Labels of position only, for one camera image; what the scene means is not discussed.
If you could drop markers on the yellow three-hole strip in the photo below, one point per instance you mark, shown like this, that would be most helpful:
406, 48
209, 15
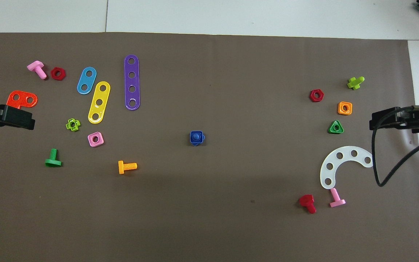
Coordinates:
101, 95

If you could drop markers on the pink plastic screw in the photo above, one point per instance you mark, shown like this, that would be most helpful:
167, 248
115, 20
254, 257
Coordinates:
35, 66
336, 202

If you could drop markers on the purple four-hole strip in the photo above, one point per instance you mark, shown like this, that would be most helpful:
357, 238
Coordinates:
132, 82

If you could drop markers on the red hexagon plastic nut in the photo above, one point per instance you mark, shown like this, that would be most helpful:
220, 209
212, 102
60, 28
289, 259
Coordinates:
312, 97
53, 74

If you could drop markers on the red plastic screw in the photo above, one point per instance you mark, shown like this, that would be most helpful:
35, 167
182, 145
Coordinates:
307, 201

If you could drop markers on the yellow-orange plastic screw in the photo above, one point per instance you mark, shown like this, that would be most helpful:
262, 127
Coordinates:
122, 167

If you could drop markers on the blue square plastic nut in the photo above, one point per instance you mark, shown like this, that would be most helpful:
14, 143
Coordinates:
192, 133

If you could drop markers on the lime green cross nut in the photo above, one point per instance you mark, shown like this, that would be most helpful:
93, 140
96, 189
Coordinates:
67, 126

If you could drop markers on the orange three-hole plate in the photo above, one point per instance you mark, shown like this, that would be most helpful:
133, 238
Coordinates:
22, 95

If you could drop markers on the pink square plastic nut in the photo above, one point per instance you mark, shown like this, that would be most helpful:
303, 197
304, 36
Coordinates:
90, 142

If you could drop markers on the brown table mat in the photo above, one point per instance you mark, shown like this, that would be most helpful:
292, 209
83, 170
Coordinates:
195, 203

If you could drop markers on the orange square plastic nut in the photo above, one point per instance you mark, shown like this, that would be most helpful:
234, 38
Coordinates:
340, 111

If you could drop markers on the blue two-hole strip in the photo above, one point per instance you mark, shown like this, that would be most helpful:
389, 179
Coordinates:
87, 80

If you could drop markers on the green triangle plastic nut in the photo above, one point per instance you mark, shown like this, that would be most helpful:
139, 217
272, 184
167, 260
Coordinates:
331, 130

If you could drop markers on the white curved five-hole plate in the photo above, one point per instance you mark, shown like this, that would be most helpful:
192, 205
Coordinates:
346, 152

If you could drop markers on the blue plastic screw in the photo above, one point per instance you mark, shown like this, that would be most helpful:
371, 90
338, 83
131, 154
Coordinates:
196, 137

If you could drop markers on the lime green plastic screw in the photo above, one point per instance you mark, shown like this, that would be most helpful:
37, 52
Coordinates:
355, 83

